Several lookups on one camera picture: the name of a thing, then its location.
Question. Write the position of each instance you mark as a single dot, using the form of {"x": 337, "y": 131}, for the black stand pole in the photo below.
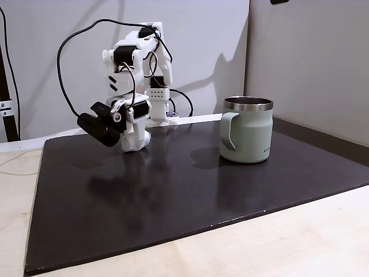
{"x": 8, "y": 124}

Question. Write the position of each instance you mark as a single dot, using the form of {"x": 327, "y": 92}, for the black table mat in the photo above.
{"x": 173, "y": 187}

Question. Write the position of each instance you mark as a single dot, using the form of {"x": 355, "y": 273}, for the black oval camera box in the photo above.
{"x": 98, "y": 130}

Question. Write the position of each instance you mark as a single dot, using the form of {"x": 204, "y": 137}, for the white gauze roll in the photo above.
{"x": 146, "y": 140}

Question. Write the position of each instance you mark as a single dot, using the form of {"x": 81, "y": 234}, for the black wall fixture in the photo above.
{"x": 279, "y": 1}

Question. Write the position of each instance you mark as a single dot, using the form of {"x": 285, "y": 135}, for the white clamp bracket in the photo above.
{"x": 5, "y": 107}

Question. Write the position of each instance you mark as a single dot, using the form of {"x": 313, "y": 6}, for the sage green steel-rimmed mug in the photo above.
{"x": 248, "y": 138}

